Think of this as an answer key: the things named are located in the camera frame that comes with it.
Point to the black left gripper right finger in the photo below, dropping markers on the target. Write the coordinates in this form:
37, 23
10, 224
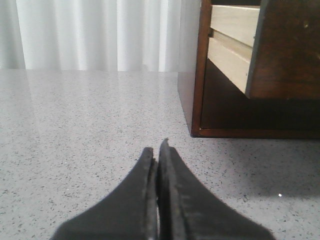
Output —
189, 211

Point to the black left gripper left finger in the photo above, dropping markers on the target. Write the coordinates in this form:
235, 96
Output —
129, 212

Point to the wooden drawer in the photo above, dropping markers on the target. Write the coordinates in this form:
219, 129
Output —
269, 49
226, 107

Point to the dark wooden drawer cabinet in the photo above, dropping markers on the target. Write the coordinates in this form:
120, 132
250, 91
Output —
191, 82

